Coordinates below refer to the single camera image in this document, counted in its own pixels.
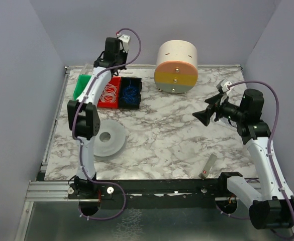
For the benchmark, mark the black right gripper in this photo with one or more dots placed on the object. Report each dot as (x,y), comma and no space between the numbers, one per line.
(214,110)

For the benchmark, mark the white perforated cable spool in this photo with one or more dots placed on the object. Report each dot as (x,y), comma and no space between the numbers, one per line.
(110,140)

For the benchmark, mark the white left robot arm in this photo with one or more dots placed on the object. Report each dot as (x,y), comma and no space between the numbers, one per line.
(83,118)

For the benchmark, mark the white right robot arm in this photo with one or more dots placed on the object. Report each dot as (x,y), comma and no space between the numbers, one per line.
(273,206)

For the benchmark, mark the clear plastic bag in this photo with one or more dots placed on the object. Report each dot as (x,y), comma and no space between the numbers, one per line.
(225,122)

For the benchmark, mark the round three-drawer cabinet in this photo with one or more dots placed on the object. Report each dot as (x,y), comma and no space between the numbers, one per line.
(176,68)

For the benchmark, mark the grey tool with red label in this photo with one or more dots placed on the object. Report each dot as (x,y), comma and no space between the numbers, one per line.
(208,166)

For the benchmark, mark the black plastic bin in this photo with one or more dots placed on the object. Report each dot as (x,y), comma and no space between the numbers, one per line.
(130,93)

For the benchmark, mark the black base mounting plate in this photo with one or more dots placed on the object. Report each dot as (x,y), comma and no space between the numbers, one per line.
(149,194)

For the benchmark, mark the red plastic bin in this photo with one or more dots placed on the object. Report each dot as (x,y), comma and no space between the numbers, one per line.
(110,95)

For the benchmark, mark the green plastic bin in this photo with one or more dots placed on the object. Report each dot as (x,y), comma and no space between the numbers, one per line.
(81,85)

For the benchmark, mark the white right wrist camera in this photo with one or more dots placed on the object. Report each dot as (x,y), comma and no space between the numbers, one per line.
(224,87)

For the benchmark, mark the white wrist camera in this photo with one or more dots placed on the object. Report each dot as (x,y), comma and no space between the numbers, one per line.
(224,87)
(125,41)

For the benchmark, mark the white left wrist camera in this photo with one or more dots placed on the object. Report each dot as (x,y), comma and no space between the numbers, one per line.
(125,41)

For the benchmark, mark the aluminium frame rail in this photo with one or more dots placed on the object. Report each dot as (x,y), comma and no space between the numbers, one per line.
(46,155)

